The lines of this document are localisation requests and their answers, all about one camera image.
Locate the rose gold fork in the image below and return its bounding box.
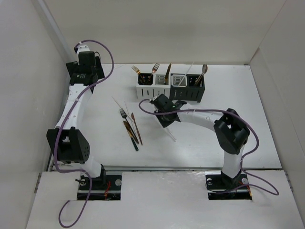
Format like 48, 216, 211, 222
149, 62, 160, 80

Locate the gold fork green handle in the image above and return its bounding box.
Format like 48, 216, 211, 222
132, 66, 141, 75

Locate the silver spoon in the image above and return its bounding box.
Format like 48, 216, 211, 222
194, 64, 208, 86

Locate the white chopstick long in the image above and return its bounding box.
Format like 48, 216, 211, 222
165, 128, 177, 142

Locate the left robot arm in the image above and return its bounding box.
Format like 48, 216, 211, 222
46, 45, 107, 189

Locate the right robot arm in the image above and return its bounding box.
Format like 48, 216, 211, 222
150, 94, 250, 188

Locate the white utensil container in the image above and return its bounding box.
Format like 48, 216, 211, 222
136, 73, 171, 100

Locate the black utensil container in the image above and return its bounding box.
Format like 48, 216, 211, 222
169, 73, 205, 103

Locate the copper chopstick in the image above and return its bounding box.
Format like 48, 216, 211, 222
131, 113, 143, 145

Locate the thin white chopstick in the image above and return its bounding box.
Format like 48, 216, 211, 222
112, 96, 135, 123

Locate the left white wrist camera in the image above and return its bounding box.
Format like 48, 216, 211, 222
74, 43, 90, 55

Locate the bronze knife green handle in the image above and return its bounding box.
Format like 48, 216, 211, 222
123, 121, 139, 151

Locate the aluminium rail front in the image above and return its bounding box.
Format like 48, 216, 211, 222
105, 166, 222, 172

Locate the aluminium rail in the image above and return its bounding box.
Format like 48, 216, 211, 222
105, 166, 222, 172
47, 65, 90, 172

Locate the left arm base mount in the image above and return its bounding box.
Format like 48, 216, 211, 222
75, 174, 122, 201

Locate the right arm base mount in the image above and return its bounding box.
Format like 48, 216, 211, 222
205, 173, 252, 200

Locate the aluminium rail left side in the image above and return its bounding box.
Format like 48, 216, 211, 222
47, 65, 90, 172

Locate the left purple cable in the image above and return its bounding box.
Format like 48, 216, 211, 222
53, 39, 114, 227

